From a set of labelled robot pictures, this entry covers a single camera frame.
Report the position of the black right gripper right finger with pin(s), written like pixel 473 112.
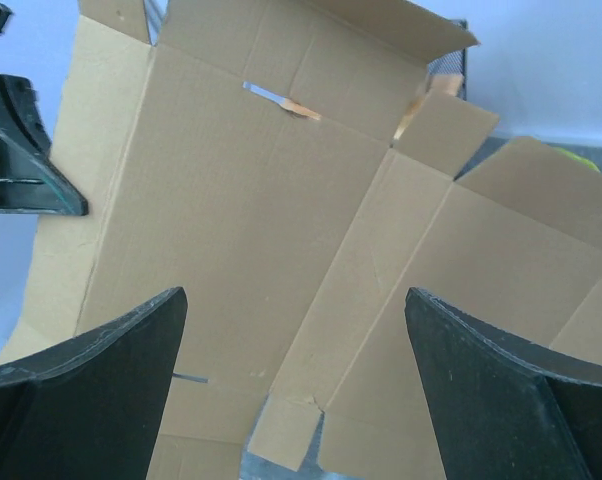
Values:
pixel 503 407

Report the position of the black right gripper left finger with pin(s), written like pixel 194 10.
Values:
pixel 90 407

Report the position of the brown cardboard box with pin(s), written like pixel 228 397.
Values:
pixel 289 166

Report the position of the green dotted plate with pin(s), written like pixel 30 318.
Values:
pixel 580 159

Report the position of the black wire wooden shelf rack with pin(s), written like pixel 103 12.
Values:
pixel 448 72

